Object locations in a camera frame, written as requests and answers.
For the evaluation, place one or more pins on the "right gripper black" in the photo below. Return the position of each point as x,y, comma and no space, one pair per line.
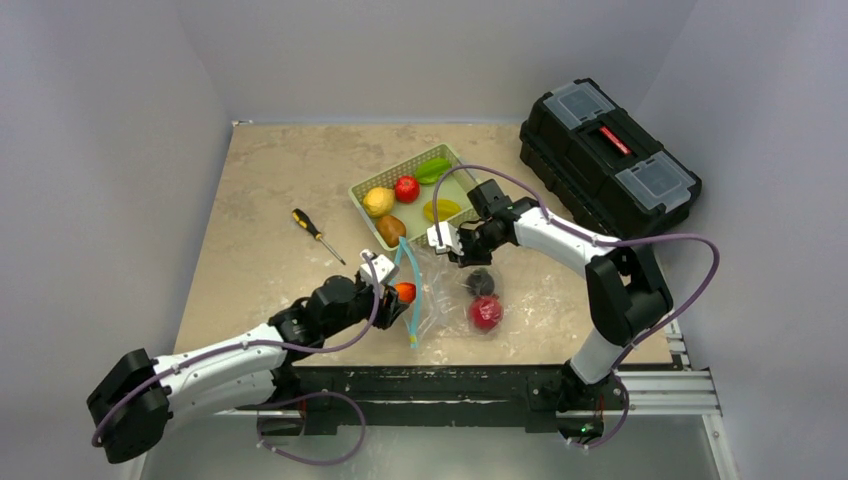
465,245

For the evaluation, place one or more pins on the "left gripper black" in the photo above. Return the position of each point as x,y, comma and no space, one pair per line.
388,305

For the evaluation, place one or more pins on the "orange fake carrot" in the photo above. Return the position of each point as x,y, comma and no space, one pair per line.
407,292

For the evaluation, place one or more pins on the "yellow fake pepper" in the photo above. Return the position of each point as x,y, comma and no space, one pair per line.
443,208

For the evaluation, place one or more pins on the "clear zip top bag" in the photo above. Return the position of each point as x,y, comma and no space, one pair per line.
440,308

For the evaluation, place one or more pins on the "brown fake kiwi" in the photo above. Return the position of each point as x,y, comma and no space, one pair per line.
391,230

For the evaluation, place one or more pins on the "green fake lime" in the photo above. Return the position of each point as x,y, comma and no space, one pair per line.
430,171

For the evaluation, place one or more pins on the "red fake tomato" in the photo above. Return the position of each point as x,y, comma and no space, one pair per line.
407,189

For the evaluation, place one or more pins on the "yellow fake lemon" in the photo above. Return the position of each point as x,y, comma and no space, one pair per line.
378,202

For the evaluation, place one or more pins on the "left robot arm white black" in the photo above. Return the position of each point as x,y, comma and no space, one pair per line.
142,397

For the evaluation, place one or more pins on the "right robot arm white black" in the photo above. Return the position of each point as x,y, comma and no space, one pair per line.
627,293

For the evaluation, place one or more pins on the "dark purple fake fruit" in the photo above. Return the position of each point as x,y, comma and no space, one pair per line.
480,283

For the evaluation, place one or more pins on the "red fake apple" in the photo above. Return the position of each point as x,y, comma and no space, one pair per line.
485,313

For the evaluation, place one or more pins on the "yellow black screwdriver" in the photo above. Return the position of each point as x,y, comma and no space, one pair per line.
305,222

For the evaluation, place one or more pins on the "black toolbox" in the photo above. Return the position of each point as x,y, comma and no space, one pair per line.
611,174

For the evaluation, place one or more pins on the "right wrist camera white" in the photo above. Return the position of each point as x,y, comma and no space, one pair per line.
443,238

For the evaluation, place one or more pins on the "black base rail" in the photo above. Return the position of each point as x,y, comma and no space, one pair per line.
535,398

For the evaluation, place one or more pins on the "aluminium frame rail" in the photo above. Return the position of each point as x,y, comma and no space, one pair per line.
681,391

